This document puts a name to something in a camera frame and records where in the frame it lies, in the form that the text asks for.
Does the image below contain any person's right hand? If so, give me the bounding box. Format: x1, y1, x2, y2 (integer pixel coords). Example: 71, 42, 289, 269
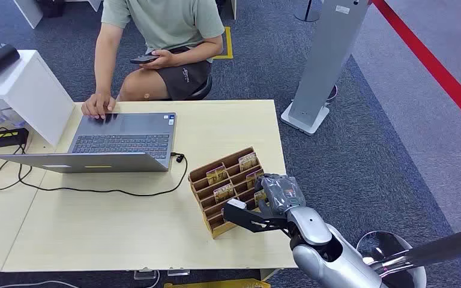
80, 92, 117, 121

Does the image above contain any person's left hand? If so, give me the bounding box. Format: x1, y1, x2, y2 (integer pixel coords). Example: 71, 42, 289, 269
139, 49, 176, 71

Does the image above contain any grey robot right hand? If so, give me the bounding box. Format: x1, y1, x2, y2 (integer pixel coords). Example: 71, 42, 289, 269
256, 173, 306, 216

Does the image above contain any black phone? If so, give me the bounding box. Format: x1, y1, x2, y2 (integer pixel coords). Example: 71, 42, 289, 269
130, 54, 160, 65

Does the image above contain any gold printed card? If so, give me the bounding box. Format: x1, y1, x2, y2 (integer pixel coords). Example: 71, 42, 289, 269
238, 152, 259, 172
205, 164, 229, 186
246, 169, 264, 190
253, 189, 269, 207
213, 183, 236, 204

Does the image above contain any person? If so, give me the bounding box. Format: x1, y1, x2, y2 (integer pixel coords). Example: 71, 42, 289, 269
80, 0, 226, 121

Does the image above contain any wooden slotted card holder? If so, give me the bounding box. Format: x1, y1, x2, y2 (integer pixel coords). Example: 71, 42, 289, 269
187, 146, 272, 239

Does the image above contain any grey open laptop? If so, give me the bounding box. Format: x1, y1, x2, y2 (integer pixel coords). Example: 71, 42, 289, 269
0, 112, 177, 174

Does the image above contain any white box stand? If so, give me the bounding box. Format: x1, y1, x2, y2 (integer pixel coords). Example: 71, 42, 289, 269
0, 49, 76, 148

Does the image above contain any yellow floor tape marker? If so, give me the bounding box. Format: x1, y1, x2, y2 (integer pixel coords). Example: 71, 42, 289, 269
212, 26, 235, 61

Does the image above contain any clear plastic bag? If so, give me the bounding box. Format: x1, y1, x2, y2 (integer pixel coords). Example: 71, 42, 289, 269
0, 98, 27, 129

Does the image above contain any black power adapter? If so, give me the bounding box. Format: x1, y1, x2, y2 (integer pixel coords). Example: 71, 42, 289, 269
0, 127, 29, 149

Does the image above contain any yellow object under desk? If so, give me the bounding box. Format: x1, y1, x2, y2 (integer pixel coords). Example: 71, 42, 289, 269
164, 278, 272, 288

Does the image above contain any white furniture panel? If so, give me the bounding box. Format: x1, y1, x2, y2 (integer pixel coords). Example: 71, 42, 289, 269
13, 0, 103, 29

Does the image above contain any grey pillar with white base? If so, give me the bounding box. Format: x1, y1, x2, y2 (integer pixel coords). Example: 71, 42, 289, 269
280, 0, 371, 136

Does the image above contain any round stanchion base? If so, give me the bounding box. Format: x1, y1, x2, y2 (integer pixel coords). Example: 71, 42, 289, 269
294, 0, 322, 23

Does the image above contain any red floor tape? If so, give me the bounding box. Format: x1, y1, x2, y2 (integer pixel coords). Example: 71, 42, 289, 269
372, 0, 461, 139

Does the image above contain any black laptop cable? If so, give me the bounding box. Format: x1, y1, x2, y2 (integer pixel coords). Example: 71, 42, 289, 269
0, 143, 188, 198

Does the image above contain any white floor cable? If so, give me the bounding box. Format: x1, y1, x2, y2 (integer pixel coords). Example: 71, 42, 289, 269
0, 280, 81, 288

